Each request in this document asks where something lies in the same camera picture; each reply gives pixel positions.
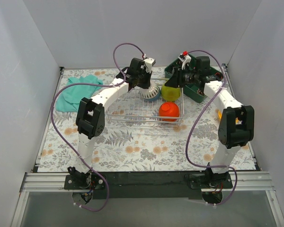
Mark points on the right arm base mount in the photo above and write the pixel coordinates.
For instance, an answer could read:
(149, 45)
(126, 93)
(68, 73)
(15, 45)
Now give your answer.
(213, 181)

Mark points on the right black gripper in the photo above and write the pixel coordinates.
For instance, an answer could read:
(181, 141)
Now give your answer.
(177, 77)

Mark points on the pink black rolled sock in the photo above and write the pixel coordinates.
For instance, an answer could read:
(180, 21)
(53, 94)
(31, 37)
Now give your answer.
(200, 92)

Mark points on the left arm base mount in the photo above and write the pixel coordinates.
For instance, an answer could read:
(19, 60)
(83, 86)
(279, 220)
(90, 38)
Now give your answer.
(88, 183)

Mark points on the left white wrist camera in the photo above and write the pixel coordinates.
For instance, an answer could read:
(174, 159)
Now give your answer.
(148, 63)

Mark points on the aluminium frame rail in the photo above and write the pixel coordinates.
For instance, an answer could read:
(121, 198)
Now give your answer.
(54, 182)

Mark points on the floral patterned table mat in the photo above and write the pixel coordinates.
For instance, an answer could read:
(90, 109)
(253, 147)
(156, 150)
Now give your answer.
(139, 146)

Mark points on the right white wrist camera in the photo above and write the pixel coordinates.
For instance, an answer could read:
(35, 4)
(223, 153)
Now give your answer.
(185, 58)

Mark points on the blue ceramic bowl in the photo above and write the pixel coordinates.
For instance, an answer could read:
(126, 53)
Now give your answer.
(150, 96)

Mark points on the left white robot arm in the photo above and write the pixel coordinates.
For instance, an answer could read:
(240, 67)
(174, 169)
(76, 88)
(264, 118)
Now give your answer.
(91, 113)

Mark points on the teal cloth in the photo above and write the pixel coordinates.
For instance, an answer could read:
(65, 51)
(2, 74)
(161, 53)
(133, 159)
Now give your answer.
(69, 99)

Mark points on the green divided organizer tray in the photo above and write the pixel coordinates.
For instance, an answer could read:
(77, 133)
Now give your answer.
(190, 89)

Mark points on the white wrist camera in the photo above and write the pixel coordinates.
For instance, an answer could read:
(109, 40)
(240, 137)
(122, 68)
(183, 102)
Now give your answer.
(148, 63)
(185, 58)

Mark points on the lime green bowl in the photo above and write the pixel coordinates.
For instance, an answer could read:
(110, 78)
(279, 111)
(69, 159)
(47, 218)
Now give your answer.
(169, 93)

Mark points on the white striped ceramic bowl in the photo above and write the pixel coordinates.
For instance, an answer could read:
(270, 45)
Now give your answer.
(153, 88)

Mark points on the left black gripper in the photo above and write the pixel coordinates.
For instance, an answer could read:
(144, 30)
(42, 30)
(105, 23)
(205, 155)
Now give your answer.
(144, 82)

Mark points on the red orange bowl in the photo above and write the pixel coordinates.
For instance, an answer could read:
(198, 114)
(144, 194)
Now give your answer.
(169, 112)

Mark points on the white wire dish rack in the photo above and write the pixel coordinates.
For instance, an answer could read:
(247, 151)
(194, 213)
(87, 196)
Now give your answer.
(133, 108)

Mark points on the grey black folded sock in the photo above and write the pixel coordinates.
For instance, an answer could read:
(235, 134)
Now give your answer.
(174, 69)

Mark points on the orange yellow bowl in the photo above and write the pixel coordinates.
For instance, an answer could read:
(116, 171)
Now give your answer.
(219, 114)

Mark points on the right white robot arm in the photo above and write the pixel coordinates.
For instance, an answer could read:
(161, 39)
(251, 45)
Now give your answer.
(236, 126)

